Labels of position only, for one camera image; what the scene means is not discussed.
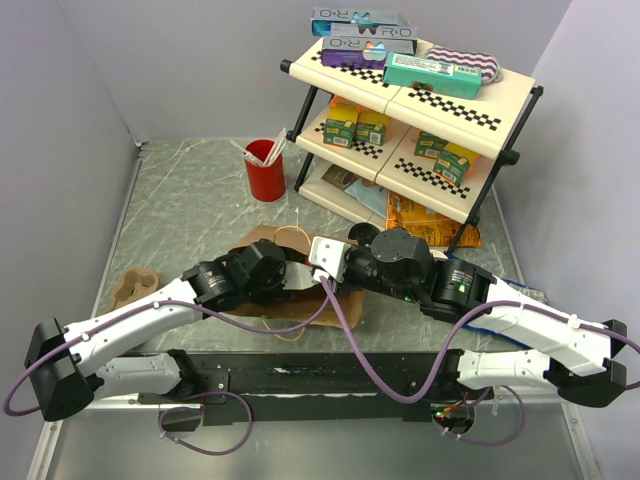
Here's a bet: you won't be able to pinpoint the cream three-tier shelf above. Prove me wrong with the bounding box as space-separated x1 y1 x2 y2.
280 41 544 226

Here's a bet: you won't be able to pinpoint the orange snack bag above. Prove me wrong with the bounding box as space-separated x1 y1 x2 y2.
385 191 462 248

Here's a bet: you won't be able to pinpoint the green yellow box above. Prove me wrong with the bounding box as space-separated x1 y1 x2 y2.
433 142 480 186
323 95 361 149
414 131 448 159
355 107 390 146

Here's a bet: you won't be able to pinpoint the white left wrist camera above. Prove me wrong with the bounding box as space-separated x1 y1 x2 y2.
282 261 319 291

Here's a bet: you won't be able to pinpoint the blue chips bag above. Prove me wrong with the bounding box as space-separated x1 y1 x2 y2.
464 279 546 348

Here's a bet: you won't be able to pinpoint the top grey R+Co box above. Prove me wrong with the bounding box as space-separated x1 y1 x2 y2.
311 7 417 39

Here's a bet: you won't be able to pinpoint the teal rectangular box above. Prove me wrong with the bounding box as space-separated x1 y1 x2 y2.
383 53 482 100

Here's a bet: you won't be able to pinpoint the brown paper bag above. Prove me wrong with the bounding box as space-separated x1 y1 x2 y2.
230 225 365 328

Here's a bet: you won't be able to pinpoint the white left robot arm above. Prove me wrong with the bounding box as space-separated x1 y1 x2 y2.
25 239 313 422

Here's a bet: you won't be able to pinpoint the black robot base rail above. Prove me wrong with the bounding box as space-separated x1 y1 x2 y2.
137 351 501 435

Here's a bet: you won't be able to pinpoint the green yellow box far right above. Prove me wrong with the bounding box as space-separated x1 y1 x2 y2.
433 142 480 186

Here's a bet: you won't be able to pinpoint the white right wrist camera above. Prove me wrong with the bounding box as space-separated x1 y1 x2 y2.
308 236 352 283

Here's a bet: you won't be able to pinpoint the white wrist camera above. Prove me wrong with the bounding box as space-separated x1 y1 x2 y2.
308 236 352 283
282 261 319 291

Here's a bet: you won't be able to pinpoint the purple wavy pouch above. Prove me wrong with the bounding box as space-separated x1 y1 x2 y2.
425 45 503 85

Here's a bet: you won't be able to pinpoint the purple grey R+Co box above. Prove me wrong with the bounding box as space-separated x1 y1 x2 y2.
321 36 417 70

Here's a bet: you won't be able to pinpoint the magazine on bottom shelf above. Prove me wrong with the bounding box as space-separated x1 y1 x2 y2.
321 165 388 218

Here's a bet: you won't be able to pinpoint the red plastic cup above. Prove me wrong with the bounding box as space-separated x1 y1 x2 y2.
245 139 286 202

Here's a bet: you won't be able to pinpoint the green yellow box far left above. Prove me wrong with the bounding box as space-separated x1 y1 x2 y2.
323 95 361 149

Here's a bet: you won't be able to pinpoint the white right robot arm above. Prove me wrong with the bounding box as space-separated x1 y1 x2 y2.
315 228 629 408

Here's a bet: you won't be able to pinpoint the white wrapped straws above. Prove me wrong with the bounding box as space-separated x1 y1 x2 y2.
229 126 289 168

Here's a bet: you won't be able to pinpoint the stack of black lids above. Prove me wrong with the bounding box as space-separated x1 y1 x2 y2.
348 222 380 246

